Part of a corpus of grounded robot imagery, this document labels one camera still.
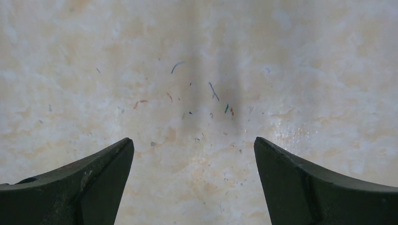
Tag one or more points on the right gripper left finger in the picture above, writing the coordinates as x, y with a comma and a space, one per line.
84, 192

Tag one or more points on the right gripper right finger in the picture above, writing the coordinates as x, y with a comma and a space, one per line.
299, 192

